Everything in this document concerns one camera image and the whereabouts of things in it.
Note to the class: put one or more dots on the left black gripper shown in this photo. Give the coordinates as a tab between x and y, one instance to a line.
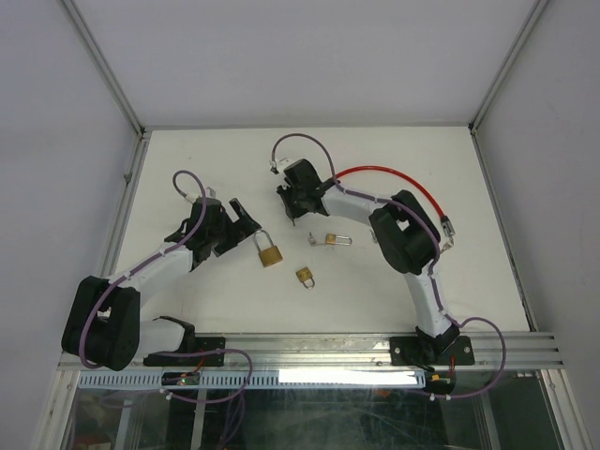
245	227

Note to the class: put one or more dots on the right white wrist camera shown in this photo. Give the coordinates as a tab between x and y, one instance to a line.
278	166

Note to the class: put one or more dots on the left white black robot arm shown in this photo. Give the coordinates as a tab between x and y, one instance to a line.
104	326

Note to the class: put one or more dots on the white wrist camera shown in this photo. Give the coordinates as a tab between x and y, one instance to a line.
194	196
278	166

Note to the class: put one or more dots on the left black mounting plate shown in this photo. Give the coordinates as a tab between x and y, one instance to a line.
199	344

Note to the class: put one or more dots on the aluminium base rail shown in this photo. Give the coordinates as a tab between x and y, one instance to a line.
473	351

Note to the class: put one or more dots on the white slotted cable duct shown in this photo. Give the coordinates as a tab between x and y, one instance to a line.
287	378

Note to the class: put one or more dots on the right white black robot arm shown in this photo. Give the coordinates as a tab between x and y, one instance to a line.
406	237

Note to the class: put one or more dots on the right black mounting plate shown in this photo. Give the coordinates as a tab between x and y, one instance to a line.
413	350

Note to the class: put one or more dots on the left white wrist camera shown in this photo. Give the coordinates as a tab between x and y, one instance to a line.
194	196

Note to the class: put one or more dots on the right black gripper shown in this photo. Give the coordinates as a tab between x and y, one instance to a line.
283	190

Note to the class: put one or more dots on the black mounting plate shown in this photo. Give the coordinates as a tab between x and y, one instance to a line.
199	344
413	350

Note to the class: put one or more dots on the silver key bunch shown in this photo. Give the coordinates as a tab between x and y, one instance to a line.
313	241
448	244

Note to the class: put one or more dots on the large brass padlock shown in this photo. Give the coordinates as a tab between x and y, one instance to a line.
268	252

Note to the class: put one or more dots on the small brass padlock long shackle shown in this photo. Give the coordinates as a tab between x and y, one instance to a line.
337	240

